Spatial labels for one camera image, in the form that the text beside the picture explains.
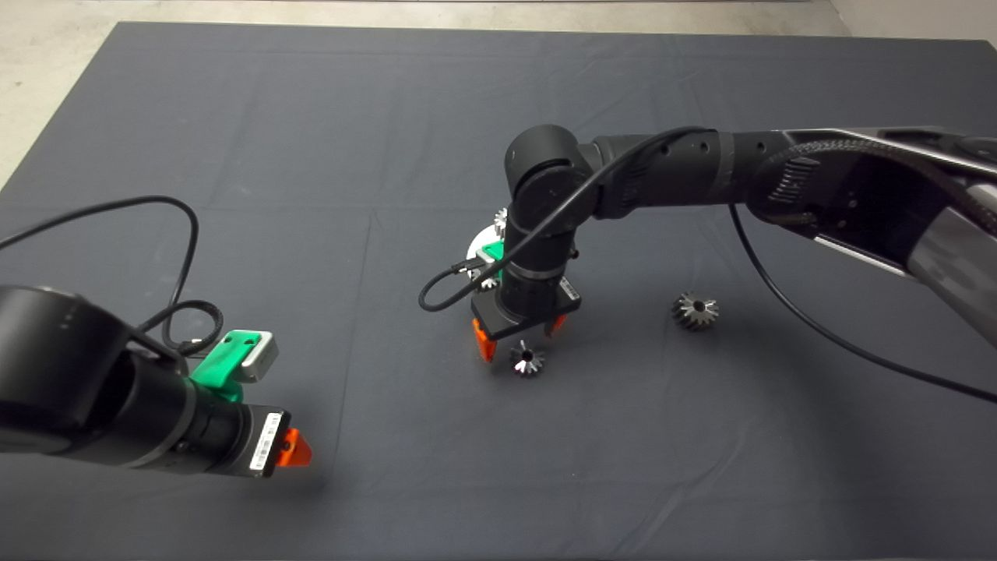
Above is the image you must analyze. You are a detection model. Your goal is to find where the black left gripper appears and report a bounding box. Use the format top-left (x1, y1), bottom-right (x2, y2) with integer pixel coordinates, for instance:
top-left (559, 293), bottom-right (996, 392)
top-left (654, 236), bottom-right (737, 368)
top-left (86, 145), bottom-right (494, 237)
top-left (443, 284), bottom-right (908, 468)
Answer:
top-left (175, 399), bottom-right (312, 478)

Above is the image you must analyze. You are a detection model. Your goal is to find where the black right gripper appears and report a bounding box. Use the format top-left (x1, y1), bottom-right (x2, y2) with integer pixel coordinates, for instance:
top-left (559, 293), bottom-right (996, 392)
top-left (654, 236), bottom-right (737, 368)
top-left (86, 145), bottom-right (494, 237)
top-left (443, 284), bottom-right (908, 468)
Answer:
top-left (471, 265), bottom-right (583, 363)

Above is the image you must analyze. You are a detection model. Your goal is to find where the large dark steel gear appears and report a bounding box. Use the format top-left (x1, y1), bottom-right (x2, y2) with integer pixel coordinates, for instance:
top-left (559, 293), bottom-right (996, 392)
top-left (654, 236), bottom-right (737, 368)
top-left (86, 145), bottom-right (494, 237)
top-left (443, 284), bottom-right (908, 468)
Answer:
top-left (671, 291), bottom-right (720, 332)

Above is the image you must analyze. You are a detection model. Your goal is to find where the round metal plate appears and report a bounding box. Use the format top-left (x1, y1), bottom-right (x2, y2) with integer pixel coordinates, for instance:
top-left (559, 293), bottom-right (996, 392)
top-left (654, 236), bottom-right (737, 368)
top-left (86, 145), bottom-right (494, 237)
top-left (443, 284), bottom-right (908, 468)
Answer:
top-left (466, 224), bottom-right (507, 262)

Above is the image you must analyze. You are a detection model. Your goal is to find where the dark grey table cloth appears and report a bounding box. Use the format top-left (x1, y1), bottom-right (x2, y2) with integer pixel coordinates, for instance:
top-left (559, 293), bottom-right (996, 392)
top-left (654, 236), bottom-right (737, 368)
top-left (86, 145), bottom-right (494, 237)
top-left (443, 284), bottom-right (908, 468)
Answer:
top-left (0, 22), bottom-right (997, 561)

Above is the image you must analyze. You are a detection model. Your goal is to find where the left gripper's silver camera box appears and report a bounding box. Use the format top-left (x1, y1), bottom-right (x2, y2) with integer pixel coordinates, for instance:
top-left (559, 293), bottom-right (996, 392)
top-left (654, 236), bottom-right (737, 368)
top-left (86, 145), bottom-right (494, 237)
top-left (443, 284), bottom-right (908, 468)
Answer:
top-left (238, 331), bottom-right (280, 383)

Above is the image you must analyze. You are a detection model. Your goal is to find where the right arm's black cable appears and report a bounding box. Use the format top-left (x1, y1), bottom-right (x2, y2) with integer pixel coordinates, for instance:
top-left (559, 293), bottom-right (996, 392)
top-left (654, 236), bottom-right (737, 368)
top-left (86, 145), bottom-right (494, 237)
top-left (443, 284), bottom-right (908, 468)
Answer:
top-left (418, 127), bottom-right (997, 404)

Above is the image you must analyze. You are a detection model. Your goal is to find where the arm's black cable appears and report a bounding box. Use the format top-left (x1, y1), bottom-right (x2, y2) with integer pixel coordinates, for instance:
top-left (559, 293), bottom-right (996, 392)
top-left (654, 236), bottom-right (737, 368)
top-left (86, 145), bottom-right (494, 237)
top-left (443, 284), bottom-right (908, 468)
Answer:
top-left (418, 127), bottom-right (997, 404)
top-left (0, 196), bottom-right (224, 359)

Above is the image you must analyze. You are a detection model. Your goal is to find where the left gripper's green camera mount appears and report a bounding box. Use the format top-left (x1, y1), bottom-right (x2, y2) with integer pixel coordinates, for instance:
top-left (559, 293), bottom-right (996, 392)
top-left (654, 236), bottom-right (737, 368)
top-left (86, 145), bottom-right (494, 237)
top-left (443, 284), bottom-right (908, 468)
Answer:
top-left (191, 330), bottom-right (258, 404)

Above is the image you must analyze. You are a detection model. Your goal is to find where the left arm's black cable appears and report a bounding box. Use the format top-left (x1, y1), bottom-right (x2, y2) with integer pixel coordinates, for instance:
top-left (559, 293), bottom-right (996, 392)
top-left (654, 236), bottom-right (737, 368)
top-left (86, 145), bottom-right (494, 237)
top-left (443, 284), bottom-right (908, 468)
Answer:
top-left (0, 196), bottom-right (224, 359)

